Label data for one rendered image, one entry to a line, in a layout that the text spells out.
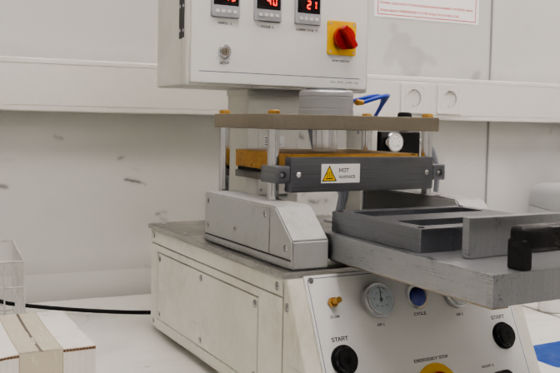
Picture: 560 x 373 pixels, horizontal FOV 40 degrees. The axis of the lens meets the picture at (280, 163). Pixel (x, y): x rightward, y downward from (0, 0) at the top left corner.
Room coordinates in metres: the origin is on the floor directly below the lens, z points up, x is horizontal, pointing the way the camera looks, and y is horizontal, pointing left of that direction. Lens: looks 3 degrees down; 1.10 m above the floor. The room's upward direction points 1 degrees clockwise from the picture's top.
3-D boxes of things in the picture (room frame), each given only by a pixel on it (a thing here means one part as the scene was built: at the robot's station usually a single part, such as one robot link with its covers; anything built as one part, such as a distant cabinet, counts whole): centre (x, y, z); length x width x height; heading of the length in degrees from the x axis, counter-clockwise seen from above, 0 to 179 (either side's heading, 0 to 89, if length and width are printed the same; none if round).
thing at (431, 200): (1.12, -0.22, 0.96); 0.26 x 0.05 x 0.07; 29
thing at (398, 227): (0.89, -0.19, 0.98); 0.20 x 0.17 x 0.03; 119
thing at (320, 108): (1.16, -0.07, 1.08); 0.31 x 0.24 x 0.13; 119
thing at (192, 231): (1.15, -0.05, 0.93); 0.46 x 0.35 x 0.01; 29
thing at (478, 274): (0.85, -0.21, 0.97); 0.30 x 0.22 x 0.08; 29
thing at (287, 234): (0.99, 0.02, 0.96); 0.25 x 0.05 x 0.07; 29
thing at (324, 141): (1.12, -0.07, 1.07); 0.22 x 0.17 x 0.10; 119
